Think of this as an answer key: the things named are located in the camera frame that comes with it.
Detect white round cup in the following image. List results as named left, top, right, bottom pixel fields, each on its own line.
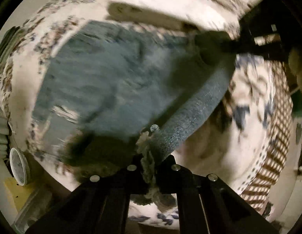
left=9, top=147, right=31, bottom=186

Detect floral bed blanket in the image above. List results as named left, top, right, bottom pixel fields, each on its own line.
left=0, top=0, right=276, bottom=230

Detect brown checkered bed sheet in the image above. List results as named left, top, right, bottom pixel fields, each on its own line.
left=240, top=61, right=293, bottom=213

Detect blue denim ripped shorts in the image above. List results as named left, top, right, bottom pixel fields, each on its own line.
left=27, top=21, right=235, bottom=166

